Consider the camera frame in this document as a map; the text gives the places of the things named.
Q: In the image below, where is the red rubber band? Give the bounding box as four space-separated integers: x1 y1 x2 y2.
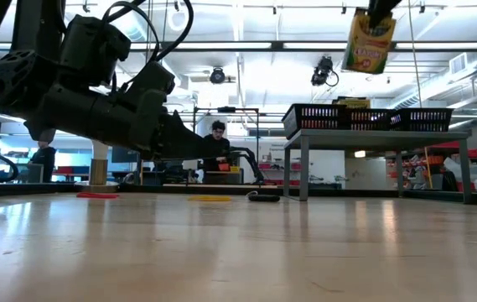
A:
75 191 121 200

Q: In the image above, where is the black ceiling camera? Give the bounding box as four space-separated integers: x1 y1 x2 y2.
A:
310 55 340 88

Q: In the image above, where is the white hanging ring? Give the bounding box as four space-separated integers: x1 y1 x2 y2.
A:
167 8 190 33

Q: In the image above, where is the round black overhead camera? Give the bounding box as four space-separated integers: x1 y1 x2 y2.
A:
209 66 226 85

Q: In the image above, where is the yellow hanging cable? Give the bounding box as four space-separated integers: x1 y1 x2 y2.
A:
407 0 423 97
139 0 154 185

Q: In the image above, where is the grey perforated metal shelf riser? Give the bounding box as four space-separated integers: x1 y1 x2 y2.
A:
283 128 474 206

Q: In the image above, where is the black stand frame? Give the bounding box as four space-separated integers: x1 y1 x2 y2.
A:
193 107 261 185

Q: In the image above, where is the yellow rubber band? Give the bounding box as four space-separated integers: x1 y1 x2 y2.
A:
188 195 234 203

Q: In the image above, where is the person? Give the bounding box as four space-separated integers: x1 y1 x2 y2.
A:
202 120 231 173
27 140 58 184

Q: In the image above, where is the black plastic mesh basket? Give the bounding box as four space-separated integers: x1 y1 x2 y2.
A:
344 107 402 132
282 103 348 139
392 107 455 133

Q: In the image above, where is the black coil wristband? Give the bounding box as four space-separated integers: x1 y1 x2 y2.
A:
245 190 282 203

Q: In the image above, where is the shelving with red bins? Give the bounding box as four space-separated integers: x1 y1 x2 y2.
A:
384 142 477 192

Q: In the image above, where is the white mushroom table lamp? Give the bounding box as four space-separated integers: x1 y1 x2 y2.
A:
74 140 121 194

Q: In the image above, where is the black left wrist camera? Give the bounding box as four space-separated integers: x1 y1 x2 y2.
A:
124 60 176 108

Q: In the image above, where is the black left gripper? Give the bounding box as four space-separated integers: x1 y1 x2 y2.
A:
32 83 213 160

